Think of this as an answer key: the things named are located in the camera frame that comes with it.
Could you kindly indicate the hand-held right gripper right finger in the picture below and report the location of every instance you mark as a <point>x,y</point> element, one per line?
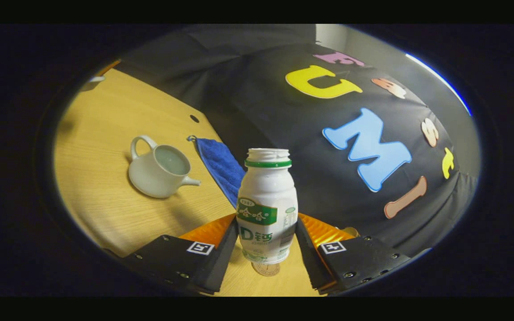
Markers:
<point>311,263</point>

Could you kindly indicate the black backdrop cloth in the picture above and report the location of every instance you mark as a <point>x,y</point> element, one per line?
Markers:
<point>283,133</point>

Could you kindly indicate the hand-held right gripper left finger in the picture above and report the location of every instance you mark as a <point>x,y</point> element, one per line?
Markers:
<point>221,263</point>

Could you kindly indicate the blue towel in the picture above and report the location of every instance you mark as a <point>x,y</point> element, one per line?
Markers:
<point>221,167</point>

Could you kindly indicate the white green-label water bottle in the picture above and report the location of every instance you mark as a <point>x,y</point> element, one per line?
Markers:
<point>266,191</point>

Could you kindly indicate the round beige coaster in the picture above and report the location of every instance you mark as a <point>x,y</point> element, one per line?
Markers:
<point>266,270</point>

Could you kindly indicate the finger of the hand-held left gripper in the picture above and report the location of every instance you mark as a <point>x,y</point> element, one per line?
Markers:
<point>107,67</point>

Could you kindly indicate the white teacup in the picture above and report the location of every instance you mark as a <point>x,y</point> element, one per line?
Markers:
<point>150,183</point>

